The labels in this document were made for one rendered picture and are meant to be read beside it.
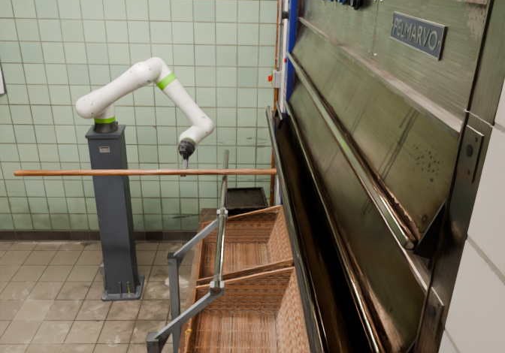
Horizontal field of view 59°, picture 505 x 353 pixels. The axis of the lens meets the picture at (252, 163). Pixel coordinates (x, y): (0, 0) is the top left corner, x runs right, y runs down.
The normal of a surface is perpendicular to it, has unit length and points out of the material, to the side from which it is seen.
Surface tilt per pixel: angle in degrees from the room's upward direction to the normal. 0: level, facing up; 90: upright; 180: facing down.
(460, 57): 90
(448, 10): 90
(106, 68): 90
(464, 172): 90
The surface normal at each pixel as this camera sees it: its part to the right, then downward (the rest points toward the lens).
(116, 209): 0.10, 0.39
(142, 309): 0.02, -0.92
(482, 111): -1.00, -0.01
